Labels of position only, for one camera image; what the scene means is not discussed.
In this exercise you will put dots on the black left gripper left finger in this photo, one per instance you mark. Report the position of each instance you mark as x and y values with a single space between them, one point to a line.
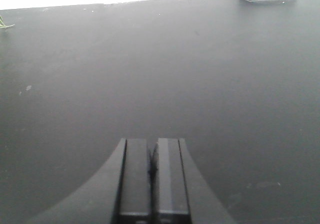
118 193

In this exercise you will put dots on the green plant leaves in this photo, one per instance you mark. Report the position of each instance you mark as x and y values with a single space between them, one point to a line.
3 25

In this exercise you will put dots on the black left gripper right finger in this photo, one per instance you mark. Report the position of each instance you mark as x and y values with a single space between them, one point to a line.
180 193

